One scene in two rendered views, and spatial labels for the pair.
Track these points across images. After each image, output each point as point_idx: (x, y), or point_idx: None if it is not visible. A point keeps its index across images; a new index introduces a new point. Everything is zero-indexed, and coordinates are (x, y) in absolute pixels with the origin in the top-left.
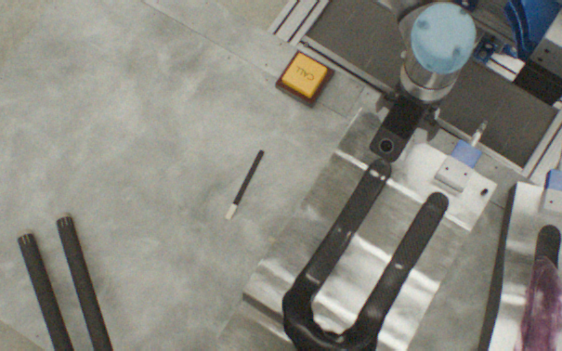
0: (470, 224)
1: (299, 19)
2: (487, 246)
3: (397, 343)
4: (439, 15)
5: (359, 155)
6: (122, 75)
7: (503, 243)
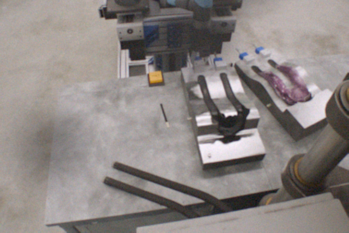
0: (236, 74)
1: None
2: (242, 84)
3: (252, 107)
4: None
5: (192, 78)
6: (97, 114)
7: (246, 77)
